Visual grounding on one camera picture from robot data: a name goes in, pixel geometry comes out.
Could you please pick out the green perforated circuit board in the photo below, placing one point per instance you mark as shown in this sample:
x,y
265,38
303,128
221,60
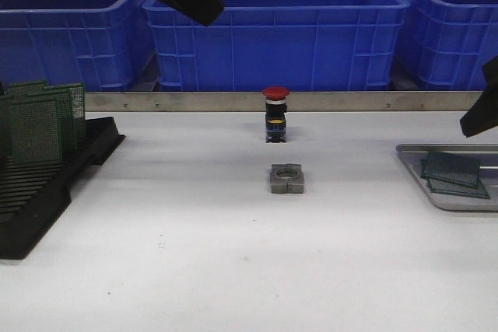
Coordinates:
x,y
22,88
438,187
451,168
35,130
71,99

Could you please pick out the silver metal tray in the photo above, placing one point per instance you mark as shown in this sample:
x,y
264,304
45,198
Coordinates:
x,y
412,154

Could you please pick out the black slotted board rack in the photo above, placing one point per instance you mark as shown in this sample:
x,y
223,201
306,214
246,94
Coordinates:
x,y
33,196

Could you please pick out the right blue plastic bin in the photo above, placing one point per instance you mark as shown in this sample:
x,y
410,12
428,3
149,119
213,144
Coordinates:
x,y
443,44

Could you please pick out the blue plastic bin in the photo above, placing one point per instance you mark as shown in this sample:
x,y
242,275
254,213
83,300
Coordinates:
x,y
303,45
105,44
443,44

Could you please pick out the centre blue plastic bin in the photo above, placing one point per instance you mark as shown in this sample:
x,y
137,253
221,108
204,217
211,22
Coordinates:
x,y
303,45

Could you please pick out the left blue plastic bin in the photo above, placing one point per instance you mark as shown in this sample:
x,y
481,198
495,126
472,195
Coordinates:
x,y
105,44

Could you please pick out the red emergency stop button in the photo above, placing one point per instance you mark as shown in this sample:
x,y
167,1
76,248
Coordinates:
x,y
275,111

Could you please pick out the grey metal clamp block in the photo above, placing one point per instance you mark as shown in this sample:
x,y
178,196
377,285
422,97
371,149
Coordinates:
x,y
286,178

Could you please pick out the metal rail strip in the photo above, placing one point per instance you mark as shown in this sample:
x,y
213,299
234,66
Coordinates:
x,y
296,101

